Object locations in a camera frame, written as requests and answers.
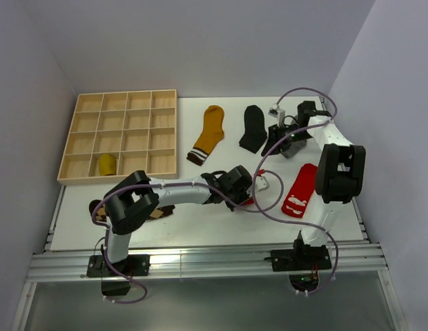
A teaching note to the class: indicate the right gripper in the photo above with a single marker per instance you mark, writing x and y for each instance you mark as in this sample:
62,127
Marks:
274,134

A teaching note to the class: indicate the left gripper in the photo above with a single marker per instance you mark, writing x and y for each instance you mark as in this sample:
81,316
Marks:
245,194

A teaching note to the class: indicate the black sock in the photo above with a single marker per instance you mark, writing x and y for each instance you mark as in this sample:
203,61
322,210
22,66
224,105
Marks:
254,129

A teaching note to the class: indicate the yellow bear sock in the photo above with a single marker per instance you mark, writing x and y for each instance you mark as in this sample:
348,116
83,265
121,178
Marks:
107,165

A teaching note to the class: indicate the red santa sock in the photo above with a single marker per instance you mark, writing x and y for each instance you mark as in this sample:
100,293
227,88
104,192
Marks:
249,201
296,201

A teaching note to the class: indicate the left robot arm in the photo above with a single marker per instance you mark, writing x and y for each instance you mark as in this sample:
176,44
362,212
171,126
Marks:
130,203

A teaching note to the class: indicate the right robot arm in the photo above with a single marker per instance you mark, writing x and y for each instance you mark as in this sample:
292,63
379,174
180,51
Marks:
340,169

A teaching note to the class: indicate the grey sock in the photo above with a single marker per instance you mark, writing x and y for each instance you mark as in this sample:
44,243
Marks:
291,149

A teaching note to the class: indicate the mustard striped-cuff sock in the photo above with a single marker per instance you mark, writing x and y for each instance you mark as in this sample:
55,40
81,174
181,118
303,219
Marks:
212,133

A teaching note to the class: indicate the wooden compartment tray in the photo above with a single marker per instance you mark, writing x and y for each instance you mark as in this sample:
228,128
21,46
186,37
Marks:
139,128

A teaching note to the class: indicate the brown argyle sock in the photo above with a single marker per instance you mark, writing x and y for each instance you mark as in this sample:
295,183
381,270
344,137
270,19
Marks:
158,213

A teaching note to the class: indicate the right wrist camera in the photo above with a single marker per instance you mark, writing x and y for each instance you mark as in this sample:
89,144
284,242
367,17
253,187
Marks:
277,113

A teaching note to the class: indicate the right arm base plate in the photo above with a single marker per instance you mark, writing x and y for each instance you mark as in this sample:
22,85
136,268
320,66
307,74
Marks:
293,260

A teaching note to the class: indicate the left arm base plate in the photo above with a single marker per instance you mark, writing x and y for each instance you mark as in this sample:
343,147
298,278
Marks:
133,266

